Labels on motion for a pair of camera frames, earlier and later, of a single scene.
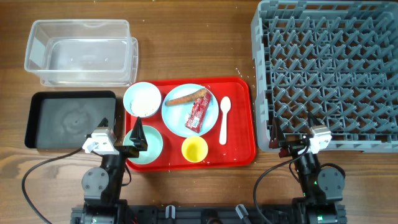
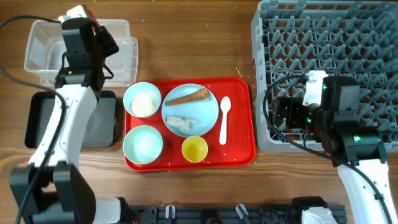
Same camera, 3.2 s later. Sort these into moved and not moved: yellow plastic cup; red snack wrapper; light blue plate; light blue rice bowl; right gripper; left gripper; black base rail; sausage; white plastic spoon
Moved: left gripper; red snack wrapper; right gripper
Not moved: light blue plate; sausage; yellow plastic cup; light blue rice bowl; white plastic spoon; black base rail
